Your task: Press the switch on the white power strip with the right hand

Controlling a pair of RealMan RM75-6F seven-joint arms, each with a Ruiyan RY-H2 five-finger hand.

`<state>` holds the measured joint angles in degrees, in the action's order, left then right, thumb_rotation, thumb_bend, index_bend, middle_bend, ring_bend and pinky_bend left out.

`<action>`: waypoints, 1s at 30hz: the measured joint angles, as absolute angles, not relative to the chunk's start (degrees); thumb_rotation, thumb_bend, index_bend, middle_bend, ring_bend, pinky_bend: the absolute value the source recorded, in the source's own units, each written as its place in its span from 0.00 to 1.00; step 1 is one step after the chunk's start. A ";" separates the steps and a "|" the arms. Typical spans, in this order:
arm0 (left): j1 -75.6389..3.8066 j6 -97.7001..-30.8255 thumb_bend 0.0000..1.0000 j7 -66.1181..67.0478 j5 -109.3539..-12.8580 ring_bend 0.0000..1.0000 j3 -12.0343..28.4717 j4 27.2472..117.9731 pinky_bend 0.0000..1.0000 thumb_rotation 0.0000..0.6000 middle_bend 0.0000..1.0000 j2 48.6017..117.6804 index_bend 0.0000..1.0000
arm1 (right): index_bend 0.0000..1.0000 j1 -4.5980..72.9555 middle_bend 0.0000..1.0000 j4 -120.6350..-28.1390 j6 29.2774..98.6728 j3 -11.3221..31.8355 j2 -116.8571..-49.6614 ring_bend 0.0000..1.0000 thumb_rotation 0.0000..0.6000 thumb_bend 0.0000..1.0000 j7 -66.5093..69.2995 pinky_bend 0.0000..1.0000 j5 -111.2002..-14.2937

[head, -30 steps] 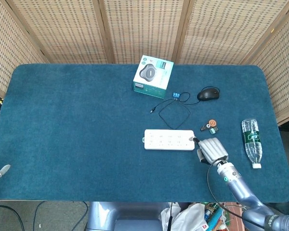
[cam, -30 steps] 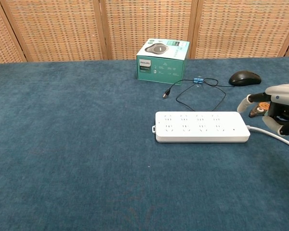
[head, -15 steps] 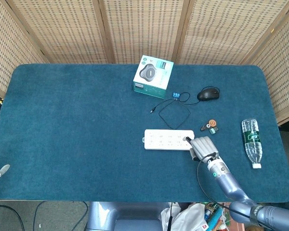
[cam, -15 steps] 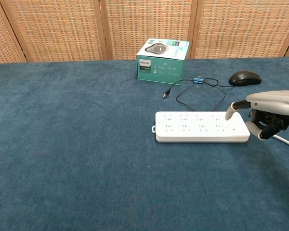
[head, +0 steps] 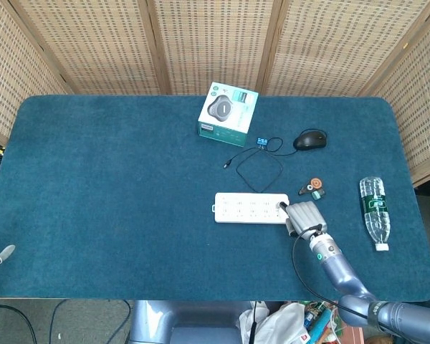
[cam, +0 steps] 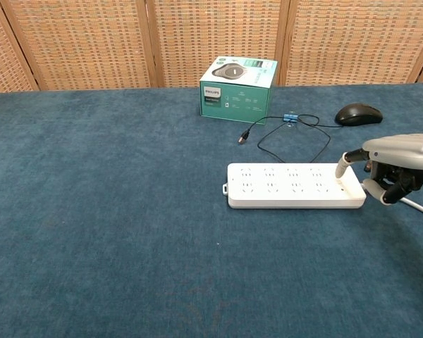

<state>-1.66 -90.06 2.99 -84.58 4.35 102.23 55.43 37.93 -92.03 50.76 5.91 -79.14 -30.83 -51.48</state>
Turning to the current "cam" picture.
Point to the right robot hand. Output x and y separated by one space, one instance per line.
402 148

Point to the white power strip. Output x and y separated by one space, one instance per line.
292 184

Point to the black computer mouse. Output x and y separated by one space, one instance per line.
359 114

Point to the green Philips product box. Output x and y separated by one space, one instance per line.
238 93

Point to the woven folding screen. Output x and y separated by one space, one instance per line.
211 42

